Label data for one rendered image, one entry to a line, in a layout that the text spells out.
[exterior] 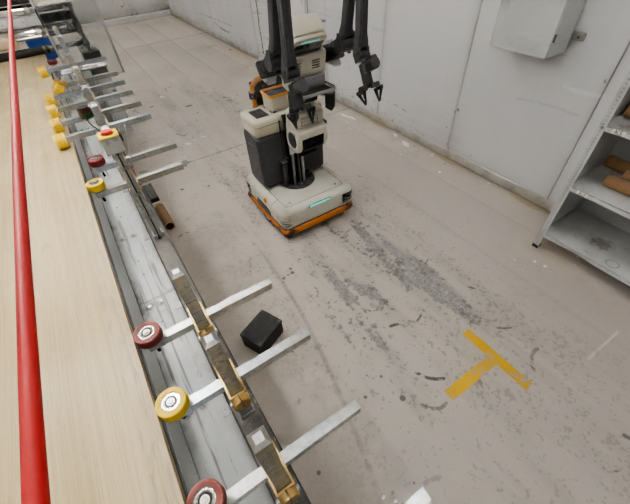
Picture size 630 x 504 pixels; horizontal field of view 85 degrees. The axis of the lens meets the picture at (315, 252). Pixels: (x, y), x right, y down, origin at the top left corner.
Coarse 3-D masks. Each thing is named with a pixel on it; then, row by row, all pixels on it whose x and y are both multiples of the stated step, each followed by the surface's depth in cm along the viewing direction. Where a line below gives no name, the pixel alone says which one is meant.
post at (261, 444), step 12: (252, 432) 60; (264, 432) 60; (252, 444) 59; (264, 444) 59; (264, 456) 61; (276, 456) 65; (264, 468) 65; (276, 468) 69; (276, 480) 74; (288, 480) 79
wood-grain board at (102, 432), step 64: (0, 128) 216; (0, 192) 163; (64, 192) 161; (0, 256) 132; (64, 256) 130; (0, 320) 110; (64, 320) 109; (128, 320) 109; (0, 384) 95; (64, 384) 94; (128, 384) 93; (0, 448) 83; (64, 448) 82; (128, 448) 82
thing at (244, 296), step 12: (252, 288) 119; (264, 288) 120; (228, 300) 116; (240, 300) 117; (216, 312) 114; (180, 324) 111; (192, 324) 111; (168, 336) 108; (180, 336) 111; (156, 348) 108
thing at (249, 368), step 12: (300, 336) 105; (276, 348) 103; (288, 348) 103; (252, 360) 101; (264, 360) 100; (240, 372) 98; (252, 372) 100; (216, 384) 96; (192, 396) 94; (204, 396) 94; (216, 396) 96; (192, 408) 93
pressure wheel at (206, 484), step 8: (208, 480) 76; (216, 480) 76; (192, 488) 75; (200, 488) 75; (208, 488) 75; (216, 488) 74; (224, 488) 77; (192, 496) 74; (200, 496) 74; (208, 496) 74; (216, 496) 73; (224, 496) 74
